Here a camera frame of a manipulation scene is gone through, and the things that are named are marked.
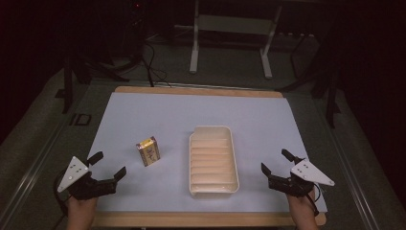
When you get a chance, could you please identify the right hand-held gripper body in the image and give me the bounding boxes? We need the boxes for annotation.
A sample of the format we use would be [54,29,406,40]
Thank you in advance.
[267,158,336,198]

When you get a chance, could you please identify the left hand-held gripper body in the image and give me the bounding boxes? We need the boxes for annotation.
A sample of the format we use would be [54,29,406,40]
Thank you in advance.
[56,155,118,201]

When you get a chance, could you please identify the small yellow patterned box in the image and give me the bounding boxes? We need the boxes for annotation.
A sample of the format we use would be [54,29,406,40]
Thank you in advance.
[135,136,161,168]

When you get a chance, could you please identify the cream ribbed plastic tray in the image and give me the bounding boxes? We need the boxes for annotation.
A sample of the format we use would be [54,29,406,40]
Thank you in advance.
[188,125,240,197]

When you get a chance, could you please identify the person's right hand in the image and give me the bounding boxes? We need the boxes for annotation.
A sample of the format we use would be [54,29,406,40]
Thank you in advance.
[286,189,321,230]

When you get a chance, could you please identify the person's left hand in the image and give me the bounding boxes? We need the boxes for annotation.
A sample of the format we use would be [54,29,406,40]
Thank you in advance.
[65,195,99,230]

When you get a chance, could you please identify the black tripod stand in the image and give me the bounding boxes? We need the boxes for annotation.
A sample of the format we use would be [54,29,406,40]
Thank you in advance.
[55,56,130,115]
[277,60,342,129]

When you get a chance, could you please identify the pale blue table mat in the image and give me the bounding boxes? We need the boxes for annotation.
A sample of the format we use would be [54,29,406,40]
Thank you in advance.
[86,91,329,214]

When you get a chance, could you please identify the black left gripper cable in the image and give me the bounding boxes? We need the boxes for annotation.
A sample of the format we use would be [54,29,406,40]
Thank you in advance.
[52,171,70,230]

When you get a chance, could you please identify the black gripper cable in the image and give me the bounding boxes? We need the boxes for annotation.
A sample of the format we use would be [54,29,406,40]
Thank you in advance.
[52,171,70,230]
[304,182,322,218]

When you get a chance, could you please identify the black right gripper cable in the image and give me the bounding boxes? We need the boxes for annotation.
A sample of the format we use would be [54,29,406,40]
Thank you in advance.
[304,182,322,218]

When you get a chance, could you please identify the black cables on floor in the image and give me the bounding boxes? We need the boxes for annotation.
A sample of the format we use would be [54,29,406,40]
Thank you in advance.
[139,40,173,88]

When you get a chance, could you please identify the white metal stand frame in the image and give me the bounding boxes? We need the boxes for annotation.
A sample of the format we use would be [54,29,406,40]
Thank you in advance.
[189,0,283,81]

